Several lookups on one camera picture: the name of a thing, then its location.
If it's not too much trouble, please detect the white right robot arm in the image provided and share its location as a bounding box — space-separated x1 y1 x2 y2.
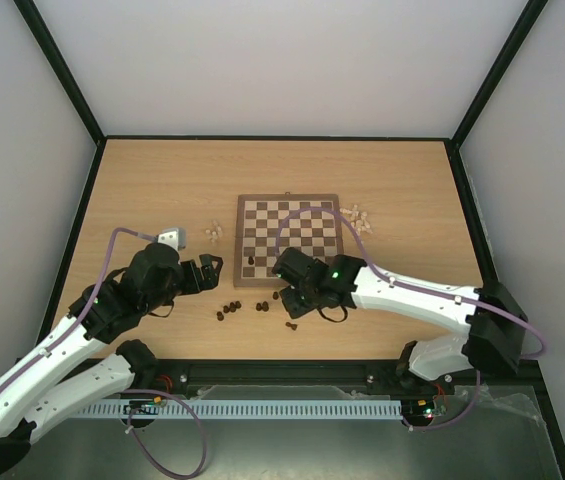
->
272 248 528 392

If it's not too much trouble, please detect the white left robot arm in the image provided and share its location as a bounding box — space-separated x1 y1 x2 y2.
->
0 243 223 475

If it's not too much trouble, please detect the dark chess pieces left cluster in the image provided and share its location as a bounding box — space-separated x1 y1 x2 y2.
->
216 301 242 321

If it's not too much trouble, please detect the light chess pieces left pile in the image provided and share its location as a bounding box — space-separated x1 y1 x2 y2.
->
204 219 224 245

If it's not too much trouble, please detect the light chess pieces pile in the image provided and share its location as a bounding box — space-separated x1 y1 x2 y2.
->
204 219 224 245
340 204 373 235

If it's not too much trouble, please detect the wooden chess board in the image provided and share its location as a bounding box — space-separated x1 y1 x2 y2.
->
233 193 343 288

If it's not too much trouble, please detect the dark chess pieces middle cluster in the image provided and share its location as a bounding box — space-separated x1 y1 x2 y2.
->
256 301 269 312

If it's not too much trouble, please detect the light chess pieces right pile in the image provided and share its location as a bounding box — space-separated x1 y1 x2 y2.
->
340 204 373 235

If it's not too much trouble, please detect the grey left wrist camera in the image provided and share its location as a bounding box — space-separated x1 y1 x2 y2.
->
156 227 187 251

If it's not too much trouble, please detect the black enclosure frame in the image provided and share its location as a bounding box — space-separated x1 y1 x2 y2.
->
0 0 565 480

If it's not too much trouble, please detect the light blue cable duct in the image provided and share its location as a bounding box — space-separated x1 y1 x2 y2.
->
69 398 403 421

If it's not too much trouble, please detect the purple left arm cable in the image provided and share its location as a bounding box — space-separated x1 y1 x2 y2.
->
0 228 208 476

